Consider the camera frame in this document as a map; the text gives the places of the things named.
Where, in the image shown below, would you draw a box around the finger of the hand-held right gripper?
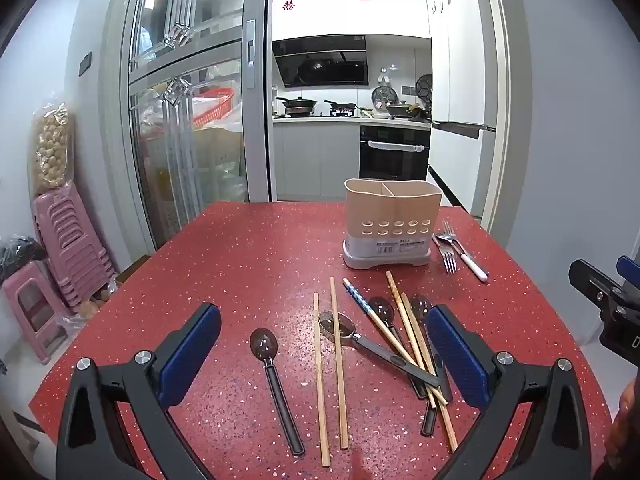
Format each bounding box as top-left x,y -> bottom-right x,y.
616,255 -> 640,292
569,259 -> 628,311

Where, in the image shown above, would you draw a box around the stack of pink stools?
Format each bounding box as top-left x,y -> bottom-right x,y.
32,182 -> 118,311

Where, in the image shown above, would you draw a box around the smoky spoon grey handle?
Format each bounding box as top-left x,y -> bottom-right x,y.
318,311 -> 442,388

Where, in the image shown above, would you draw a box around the sliding glass door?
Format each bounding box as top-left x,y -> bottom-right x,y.
102,0 -> 273,251

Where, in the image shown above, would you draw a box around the round grey rack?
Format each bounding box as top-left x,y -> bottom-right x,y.
371,85 -> 399,111

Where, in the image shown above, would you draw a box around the small brown box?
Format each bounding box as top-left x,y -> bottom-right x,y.
117,255 -> 151,281

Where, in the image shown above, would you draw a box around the black range hood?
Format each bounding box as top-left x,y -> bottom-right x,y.
271,35 -> 370,88

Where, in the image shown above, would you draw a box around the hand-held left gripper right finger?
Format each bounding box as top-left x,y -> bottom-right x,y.
425,304 -> 593,480

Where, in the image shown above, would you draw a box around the dark cooking pot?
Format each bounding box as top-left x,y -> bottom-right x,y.
386,101 -> 426,118

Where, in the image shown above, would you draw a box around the beige cutlery holder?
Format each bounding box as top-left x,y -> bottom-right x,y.
342,177 -> 442,270

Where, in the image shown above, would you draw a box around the bag of nuts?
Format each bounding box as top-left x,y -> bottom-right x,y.
31,95 -> 76,196

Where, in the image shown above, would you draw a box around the clear bag of food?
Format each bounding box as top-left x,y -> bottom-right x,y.
75,280 -> 118,321

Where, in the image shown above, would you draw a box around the white refrigerator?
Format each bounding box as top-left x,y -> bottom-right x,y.
425,0 -> 501,221

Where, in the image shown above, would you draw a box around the large cardboard box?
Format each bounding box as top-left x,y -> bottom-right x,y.
192,127 -> 246,201

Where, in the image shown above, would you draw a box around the small black bag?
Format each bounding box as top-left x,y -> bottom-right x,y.
0,235 -> 48,281

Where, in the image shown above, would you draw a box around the black wok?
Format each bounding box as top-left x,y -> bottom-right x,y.
275,96 -> 318,113

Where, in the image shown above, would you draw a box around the pink plastic stool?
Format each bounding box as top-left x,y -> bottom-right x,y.
2,260 -> 71,366

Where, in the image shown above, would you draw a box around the steel fork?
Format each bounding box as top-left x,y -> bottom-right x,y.
432,232 -> 459,275

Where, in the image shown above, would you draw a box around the grey lower cabinets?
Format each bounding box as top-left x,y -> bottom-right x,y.
272,122 -> 361,201

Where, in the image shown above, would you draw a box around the red plastic basket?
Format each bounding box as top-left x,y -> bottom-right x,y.
192,87 -> 236,128

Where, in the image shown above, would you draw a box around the blue patterned chopstick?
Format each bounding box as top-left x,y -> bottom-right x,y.
342,278 -> 418,367

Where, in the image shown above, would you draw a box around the white upper cabinets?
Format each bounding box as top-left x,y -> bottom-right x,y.
271,0 -> 431,41

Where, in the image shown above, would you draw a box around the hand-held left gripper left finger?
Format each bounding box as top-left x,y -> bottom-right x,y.
56,302 -> 222,480

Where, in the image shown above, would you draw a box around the black built-in oven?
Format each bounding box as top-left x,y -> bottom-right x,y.
359,125 -> 432,182

